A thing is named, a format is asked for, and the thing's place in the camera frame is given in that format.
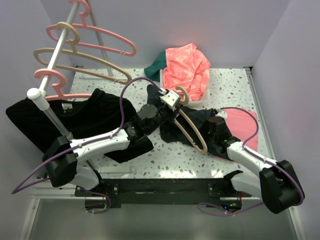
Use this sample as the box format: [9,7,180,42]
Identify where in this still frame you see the black t-shirt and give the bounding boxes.
[5,88,155,164]

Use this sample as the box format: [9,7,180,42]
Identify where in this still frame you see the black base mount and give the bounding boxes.
[74,170,243,208]

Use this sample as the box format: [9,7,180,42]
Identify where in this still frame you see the white clothes rack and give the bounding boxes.
[26,0,137,173]

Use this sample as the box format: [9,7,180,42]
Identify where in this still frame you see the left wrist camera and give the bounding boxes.
[160,90,181,111]

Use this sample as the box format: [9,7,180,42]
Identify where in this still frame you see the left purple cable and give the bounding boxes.
[11,76,166,215]

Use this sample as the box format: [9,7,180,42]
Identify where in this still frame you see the dark navy shorts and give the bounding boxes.
[146,84,233,161]

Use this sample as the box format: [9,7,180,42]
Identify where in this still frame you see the rear pink hanger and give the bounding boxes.
[46,0,138,56]

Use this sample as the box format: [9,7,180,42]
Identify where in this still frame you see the purple cable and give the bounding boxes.
[197,106,306,216]
[11,76,166,215]

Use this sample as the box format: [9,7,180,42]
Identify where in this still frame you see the front pink hanger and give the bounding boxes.
[34,68,91,101]

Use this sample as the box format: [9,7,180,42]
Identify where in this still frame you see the pink hanger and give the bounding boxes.
[46,0,138,56]
[34,68,91,101]

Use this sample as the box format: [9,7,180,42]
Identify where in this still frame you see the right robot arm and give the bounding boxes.
[201,114,305,214]

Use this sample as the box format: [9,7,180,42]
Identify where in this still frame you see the dark green garment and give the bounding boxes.
[144,51,167,82]

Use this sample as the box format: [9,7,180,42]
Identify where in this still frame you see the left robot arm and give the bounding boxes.
[43,104,182,196]

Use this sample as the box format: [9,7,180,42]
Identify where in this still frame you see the beige hanger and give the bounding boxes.
[55,21,81,45]
[172,85,208,155]
[33,47,133,85]

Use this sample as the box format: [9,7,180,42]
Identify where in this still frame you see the coral patterned garment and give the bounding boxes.
[162,43,211,101]

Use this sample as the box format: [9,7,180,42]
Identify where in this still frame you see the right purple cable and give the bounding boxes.
[197,106,306,216]

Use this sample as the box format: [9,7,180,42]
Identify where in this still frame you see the white plastic bin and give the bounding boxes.
[159,69,211,107]

